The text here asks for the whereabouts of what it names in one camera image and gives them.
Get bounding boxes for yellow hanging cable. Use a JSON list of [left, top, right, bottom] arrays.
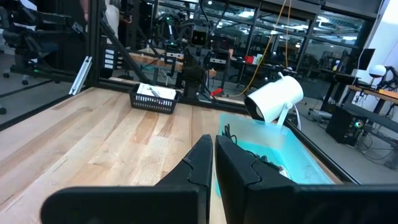
[[231, 0, 293, 98]]

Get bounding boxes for black computer tower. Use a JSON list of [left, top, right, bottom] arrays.
[[325, 105, 365, 147]]

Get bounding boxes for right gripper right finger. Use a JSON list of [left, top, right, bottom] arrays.
[[215, 134, 398, 224]]

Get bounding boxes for white globe lamp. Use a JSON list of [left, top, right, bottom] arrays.
[[368, 64, 387, 79]]

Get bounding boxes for wooden workbench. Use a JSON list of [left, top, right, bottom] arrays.
[[129, 51, 218, 78]]

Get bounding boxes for black pen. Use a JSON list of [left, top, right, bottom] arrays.
[[222, 123, 239, 144]]

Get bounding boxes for black plastic mesh basket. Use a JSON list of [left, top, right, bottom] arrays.
[[129, 83, 181, 115]]

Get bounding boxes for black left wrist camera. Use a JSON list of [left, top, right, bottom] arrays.
[[190, 29, 209, 48]]

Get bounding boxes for teal translucent plastic bin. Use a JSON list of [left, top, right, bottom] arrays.
[[216, 112, 336, 200]]

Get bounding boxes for black office chair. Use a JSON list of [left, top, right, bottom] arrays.
[[0, 6, 63, 86]]

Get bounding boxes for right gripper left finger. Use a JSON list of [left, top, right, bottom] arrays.
[[39, 134, 215, 224]]

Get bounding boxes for black computer monitor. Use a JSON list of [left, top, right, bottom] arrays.
[[357, 48, 376, 71]]

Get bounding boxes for silver aluminium bar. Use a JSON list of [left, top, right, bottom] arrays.
[[68, 55, 93, 96]]

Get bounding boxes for person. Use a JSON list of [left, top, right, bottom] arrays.
[[79, 0, 121, 45]]

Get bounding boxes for wooden desk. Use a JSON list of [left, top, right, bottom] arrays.
[[348, 84, 398, 106]]

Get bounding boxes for white product box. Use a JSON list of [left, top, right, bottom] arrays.
[[136, 83, 158, 96], [150, 86, 177, 101]]

